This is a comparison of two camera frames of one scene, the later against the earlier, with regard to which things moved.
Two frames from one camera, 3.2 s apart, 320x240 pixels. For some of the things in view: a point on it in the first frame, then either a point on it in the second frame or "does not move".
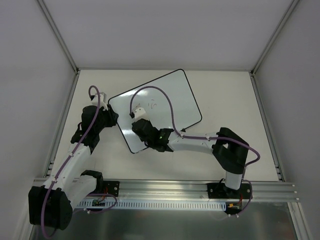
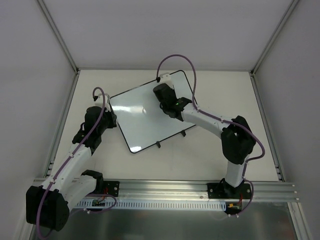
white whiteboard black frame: (176, 84) does not move
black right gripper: (139, 125) to (165, 100)
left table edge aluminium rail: (48, 168) does not move
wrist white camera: (139, 112) to (166, 78)
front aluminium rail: (193, 189) does not move
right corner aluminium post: (273, 38) does not move
